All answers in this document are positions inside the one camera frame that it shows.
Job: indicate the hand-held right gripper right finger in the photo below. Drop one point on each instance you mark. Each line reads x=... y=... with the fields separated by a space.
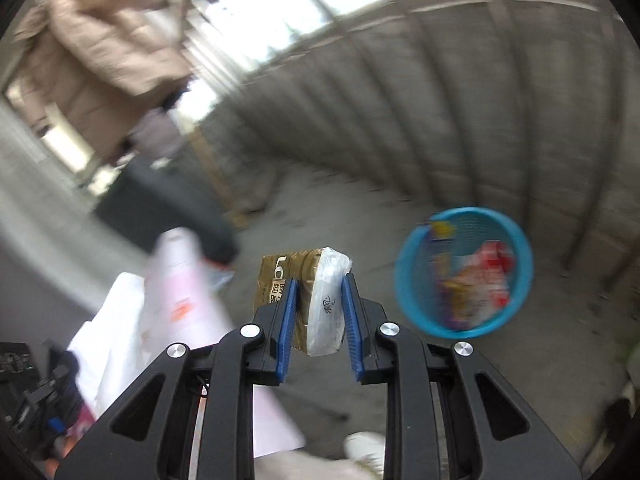
x=352 y=330

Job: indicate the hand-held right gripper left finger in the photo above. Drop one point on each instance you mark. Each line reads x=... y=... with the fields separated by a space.
x=286 y=330

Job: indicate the clear white plastic wrapper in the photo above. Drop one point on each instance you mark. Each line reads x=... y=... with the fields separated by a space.
x=325 y=310

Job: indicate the brown paper packet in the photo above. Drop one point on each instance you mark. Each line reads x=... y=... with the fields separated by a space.
x=272 y=272

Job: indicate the blue mesh wastebasket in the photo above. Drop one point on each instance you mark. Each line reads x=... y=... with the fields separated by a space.
x=415 y=310

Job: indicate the yellow and purple packet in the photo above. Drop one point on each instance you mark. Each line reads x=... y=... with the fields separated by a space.
x=442 y=260

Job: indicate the person's white shoe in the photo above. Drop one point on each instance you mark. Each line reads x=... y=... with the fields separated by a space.
x=365 y=447

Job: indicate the white printed plastic bag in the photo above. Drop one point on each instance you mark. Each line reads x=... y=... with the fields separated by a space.
x=170 y=285

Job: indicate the person's grey trouser leg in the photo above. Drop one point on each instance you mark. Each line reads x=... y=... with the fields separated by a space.
x=310 y=470

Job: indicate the red and white packet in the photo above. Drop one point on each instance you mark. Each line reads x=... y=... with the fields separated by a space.
x=487 y=270

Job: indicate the black plastic bin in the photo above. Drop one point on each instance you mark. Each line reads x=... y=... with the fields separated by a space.
x=165 y=200

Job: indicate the grey pink hanging cloth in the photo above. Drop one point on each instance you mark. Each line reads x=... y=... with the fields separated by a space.
x=157 y=135

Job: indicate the metal railing bars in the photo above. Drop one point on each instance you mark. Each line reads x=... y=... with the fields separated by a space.
x=574 y=250

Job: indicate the dark blurred equipment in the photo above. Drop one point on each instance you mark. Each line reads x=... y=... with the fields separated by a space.
x=30 y=385

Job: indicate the black bundle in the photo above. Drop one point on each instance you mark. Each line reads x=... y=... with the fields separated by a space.
x=617 y=416

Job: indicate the beige hanging jacket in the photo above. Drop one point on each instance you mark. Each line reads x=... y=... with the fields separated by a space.
x=100 y=45

